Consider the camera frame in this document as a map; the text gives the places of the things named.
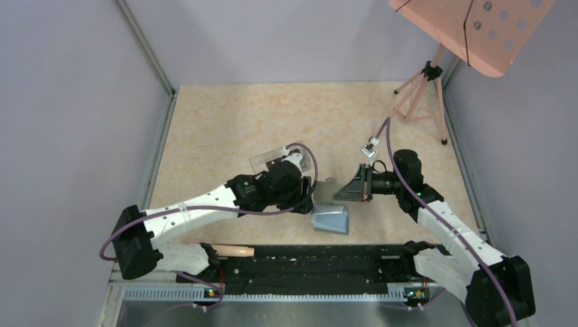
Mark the clear plastic card box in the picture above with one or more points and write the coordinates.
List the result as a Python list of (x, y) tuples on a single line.
[(296, 154)]

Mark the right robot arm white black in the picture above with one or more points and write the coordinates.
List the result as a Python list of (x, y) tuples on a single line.
[(494, 289)]

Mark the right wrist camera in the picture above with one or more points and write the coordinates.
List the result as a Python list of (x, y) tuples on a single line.
[(369, 149)]

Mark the beige cylindrical handle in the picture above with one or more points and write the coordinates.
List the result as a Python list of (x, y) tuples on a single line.
[(234, 251)]

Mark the pink music stand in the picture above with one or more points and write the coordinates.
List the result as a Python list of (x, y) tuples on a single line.
[(487, 35)]

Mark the grey card holder wallet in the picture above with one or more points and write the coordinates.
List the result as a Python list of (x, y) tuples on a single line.
[(323, 195)]

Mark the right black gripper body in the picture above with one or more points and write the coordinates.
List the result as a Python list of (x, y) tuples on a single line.
[(378, 183)]

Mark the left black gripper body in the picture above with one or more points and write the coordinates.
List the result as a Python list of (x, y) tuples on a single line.
[(294, 197)]

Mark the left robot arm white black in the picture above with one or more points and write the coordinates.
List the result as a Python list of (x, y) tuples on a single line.
[(144, 241)]

